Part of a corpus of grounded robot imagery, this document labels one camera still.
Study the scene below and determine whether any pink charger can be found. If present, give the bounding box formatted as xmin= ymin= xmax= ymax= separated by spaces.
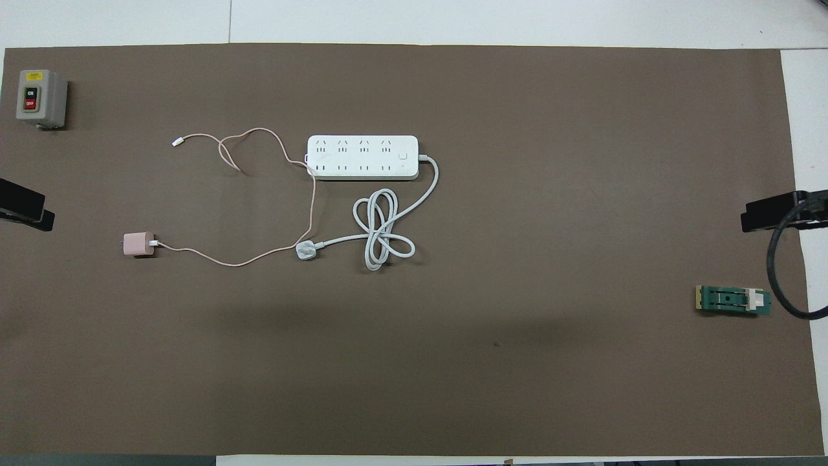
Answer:
xmin=122 ymin=231 xmax=158 ymax=258

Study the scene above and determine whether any white power strip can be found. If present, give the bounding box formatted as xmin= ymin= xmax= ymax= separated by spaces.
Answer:
xmin=306 ymin=134 xmax=420 ymax=181

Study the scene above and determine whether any green circuit board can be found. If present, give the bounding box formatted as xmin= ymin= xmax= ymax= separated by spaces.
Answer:
xmin=695 ymin=285 xmax=773 ymax=318

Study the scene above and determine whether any white power strip cable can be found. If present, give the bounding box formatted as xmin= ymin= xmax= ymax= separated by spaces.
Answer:
xmin=295 ymin=153 xmax=441 ymax=272

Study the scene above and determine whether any pink charging cable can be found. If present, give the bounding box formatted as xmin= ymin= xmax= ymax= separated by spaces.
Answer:
xmin=155 ymin=128 xmax=317 ymax=268

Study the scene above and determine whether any black cable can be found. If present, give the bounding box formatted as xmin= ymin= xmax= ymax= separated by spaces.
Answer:
xmin=766 ymin=194 xmax=828 ymax=321

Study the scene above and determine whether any grey on-off switch box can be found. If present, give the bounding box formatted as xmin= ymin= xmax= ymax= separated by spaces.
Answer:
xmin=16 ymin=69 xmax=69 ymax=130

